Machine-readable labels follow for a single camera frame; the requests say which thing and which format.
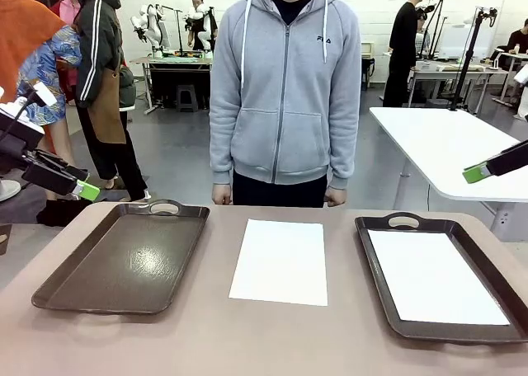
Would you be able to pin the person's right forearm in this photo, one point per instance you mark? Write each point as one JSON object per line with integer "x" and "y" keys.
{"x": 222, "y": 153}

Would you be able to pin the dark plastic stool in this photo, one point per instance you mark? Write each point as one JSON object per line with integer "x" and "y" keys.
{"x": 187, "y": 97}

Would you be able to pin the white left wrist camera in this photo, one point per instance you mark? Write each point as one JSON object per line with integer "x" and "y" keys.
{"x": 45, "y": 93}

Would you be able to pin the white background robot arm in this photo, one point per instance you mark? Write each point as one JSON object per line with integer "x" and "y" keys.
{"x": 205, "y": 31}

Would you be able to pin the white round fan base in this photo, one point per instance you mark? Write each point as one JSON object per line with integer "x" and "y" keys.
{"x": 8, "y": 190}

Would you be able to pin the white side table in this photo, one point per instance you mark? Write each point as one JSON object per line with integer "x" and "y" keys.
{"x": 433, "y": 145}

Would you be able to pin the black tripod stand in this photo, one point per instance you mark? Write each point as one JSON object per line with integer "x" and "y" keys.
{"x": 468, "y": 58}

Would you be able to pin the grey background workbench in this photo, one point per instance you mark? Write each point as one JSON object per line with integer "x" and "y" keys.
{"x": 177, "y": 60}

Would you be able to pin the person's left forearm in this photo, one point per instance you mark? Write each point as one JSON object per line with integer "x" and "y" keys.
{"x": 344, "y": 153}

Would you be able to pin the person's right hand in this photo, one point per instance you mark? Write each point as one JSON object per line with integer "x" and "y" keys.
{"x": 221, "y": 194}

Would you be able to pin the brown plastic tray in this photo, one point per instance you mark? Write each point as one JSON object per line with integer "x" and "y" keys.
{"x": 373, "y": 244}
{"x": 123, "y": 260}

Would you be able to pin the long grey background table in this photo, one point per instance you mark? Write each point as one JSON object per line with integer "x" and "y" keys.
{"x": 453, "y": 73}

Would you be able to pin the white A4 sheet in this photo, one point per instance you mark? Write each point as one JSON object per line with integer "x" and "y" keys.
{"x": 433, "y": 277}

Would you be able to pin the orange garment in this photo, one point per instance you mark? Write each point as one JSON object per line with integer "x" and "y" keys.
{"x": 20, "y": 34}

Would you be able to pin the seated person in dark clothes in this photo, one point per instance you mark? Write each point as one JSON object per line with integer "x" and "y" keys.
{"x": 520, "y": 40}

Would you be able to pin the person in grey hoodie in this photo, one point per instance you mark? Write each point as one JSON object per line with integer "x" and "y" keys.
{"x": 284, "y": 83}

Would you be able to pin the tall person in black clothes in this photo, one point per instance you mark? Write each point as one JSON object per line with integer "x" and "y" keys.
{"x": 402, "y": 42}

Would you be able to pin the person's left hand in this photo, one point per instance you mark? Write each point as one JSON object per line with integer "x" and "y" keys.
{"x": 336, "y": 198}

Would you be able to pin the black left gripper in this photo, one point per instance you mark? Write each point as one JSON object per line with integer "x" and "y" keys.
{"x": 16, "y": 137}

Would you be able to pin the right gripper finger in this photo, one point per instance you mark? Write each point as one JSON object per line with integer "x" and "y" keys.
{"x": 507, "y": 163}
{"x": 517, "y": 148}

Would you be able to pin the mannequin in floral blue shirt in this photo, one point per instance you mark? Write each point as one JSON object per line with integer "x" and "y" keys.
{"x": 41, "y": 75}

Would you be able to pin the white A4 paper stack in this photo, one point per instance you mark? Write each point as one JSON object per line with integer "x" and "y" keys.
{"x": 280, "y": 264}

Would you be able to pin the pink garment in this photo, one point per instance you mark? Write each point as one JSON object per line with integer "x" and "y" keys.
{"x": 68, "y": 11}

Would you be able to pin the person in striped dark jacket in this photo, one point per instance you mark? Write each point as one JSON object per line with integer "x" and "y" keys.
{"x": 99, "y": 42}

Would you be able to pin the black mannequin base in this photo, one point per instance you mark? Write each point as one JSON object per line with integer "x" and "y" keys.
{"x": 62, "y": 213}

